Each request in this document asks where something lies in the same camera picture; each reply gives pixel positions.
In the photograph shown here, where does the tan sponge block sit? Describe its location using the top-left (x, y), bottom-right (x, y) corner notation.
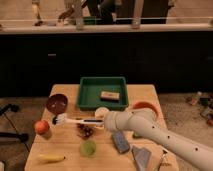
top-left (100, 91), bottom-right (120, 101)

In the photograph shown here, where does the orange bowl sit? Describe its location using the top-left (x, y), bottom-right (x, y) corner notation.
top-left (132, 101), bottom-right (159, 118)

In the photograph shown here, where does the green plastic cup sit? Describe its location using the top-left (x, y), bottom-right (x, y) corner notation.
top-left (80, 140), bottom-right (96, 157)

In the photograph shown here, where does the grey blue cloth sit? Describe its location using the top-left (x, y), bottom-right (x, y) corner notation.
top-left (132, 146), bottom-right (151, 171)

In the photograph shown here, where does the red orange apple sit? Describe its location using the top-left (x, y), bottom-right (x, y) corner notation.
top-left (34, 120), bottom-right (50, 135)

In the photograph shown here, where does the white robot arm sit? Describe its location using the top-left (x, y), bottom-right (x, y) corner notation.
top-left (104, 108), bottom-right (213, 171)

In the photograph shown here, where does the dark red bowl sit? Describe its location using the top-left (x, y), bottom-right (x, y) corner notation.
top-left (46, 94), bottom-right (68, 115)

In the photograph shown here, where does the black tripod stand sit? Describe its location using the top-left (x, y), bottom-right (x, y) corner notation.
top-left (0, 104), bottom-right (29, 143)

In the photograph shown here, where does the yellow banana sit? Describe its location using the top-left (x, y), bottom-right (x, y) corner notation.
top-left (38, 154), bottom-right (66, 163)

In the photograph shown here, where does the white plastic cup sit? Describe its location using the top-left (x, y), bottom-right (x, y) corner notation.
top-left (95, 107), bottom-right (109, 119)

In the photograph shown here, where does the green chili pepper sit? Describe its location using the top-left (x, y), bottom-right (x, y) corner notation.
top-left (132, 133), bottom-right (142, 139)

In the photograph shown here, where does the green plastic tray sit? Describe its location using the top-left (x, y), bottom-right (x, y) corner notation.
top-left (76, 77), bottom-right (129, 111)

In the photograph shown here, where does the white dish brush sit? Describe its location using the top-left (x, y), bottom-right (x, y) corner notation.
top-left (52, 113), bottom-right (103, 126)

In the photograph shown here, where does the blue sponge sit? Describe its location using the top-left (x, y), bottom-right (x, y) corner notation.
top-left (111, 132), bottom-right (130, 154)

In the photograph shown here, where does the dark red dried chili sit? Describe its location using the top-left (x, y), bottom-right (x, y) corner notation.
top-left (77, 124), bottom-right (94, 139)

